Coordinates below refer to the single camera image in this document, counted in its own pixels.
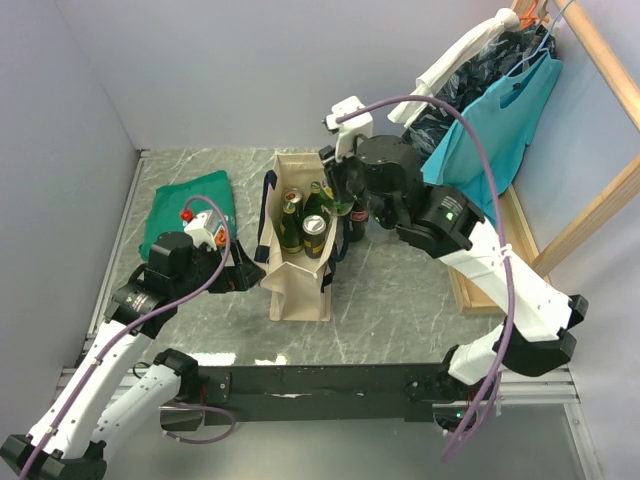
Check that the wooden clothes rack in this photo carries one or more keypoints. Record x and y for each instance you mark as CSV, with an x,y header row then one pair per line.
x,y
579,181

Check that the dark patterned hanging garment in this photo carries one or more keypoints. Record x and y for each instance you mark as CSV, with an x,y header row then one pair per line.
x,y
510,53

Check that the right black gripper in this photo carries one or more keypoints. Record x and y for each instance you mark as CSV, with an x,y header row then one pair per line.
x,y
335,171

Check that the beige canvas tote bag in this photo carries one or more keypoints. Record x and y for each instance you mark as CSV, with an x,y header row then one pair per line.
x,y
300,286

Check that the silver top can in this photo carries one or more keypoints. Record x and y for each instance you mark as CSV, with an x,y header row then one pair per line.
x,y
314,235

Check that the green folded t-shirt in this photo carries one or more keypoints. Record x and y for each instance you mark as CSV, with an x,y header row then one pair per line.
x,y
168,203

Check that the orange clothes hanger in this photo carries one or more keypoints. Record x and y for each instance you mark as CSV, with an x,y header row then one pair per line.
x,y
531,13

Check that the clear blue cap bottle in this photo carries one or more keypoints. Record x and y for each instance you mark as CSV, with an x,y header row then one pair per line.
x,y
377,233

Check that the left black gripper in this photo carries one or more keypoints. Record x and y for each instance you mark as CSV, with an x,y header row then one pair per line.
x,y
240,275

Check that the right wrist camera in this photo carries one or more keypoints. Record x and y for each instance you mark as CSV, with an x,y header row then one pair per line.
x,y
348,132

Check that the green glass bottle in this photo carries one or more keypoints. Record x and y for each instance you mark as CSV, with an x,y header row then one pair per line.
x,y
334,206
290,230
315,204

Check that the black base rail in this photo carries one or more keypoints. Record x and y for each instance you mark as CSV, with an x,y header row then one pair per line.
x,y
324,392

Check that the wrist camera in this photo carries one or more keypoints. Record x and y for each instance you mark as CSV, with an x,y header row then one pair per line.
x,y
206,228
348,132

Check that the white hanging garment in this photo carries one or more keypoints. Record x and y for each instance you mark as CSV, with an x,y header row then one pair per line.
x,y
470,44

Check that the turquoise hanging t-shirt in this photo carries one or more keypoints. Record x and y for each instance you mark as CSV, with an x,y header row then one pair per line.
x,y
504,119

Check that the red cap cola bottle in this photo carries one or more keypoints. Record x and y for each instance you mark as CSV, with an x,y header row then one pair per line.
x,y
358,219

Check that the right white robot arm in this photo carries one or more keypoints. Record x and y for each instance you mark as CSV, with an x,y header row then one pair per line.
x,y
384,177

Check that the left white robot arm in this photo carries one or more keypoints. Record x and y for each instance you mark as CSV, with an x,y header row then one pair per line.
x,y
74,439

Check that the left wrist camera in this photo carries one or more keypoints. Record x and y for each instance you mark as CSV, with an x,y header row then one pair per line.
x,y
206,228

